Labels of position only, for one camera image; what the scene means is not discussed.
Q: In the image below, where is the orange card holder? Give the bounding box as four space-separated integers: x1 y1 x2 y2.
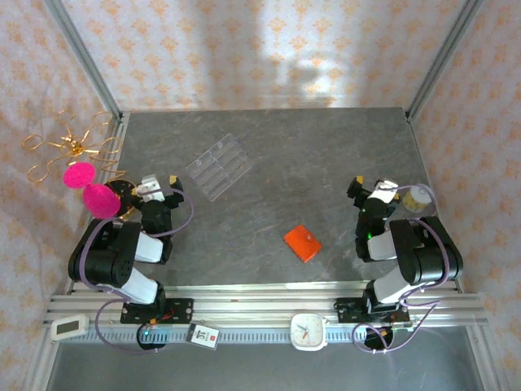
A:
283 224 322 265

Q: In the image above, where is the small pink pompom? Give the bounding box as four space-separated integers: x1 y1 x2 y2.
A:
63 161 98 190

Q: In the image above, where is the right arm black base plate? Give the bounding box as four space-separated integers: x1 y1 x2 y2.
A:
335 297 412 327

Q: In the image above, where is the clear acrylic organizer tray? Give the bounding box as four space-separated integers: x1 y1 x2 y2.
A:
186 133 253 204

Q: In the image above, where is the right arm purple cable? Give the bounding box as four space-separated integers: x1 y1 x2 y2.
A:
352 182 453 354

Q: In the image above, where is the large pink pompom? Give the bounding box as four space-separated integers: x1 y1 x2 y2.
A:
82 183 122 221

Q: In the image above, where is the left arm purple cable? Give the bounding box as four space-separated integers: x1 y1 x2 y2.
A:
78 187 195 355

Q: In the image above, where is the white digital thermometer display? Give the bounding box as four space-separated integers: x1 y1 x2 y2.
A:
50 315 90 342

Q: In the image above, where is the white badge card holder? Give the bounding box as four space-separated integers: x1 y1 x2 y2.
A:
186 323 221 350

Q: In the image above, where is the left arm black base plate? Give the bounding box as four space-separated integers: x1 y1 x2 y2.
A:
120 298 195 325

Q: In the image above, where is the black gold round base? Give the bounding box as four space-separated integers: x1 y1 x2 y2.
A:
103 178 142 221

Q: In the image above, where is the aluminium mounting rail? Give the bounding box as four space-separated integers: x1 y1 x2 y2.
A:
43 283 488 329

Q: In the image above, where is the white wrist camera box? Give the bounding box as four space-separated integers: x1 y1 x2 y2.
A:
373 178 401 204
136 174 164 204

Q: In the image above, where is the aluminium frame post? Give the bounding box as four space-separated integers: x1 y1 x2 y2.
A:
405 0 485 123
42 0 125 123

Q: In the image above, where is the grey slotted cable duct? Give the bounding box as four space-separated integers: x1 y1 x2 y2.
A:
56 327 414 345

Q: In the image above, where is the gold wire ornament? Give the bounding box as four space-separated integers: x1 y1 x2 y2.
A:
22 108 127 187

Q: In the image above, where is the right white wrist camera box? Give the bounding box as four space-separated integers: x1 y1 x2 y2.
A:
373 178 401 204

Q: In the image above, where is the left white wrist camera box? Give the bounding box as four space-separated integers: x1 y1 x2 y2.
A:
136 174 164 204

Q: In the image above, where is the black round cable grommet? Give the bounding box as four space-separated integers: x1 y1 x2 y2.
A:
136 323 169 352
363 325 395 352

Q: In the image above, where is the yellow white small jar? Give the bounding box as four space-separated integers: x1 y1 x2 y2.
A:
401 183 433 213

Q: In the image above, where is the white square analog clock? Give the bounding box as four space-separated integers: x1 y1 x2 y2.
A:
290 312 329 352

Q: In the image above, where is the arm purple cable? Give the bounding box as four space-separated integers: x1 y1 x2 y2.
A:
352 182 453 354
78 187 195 355

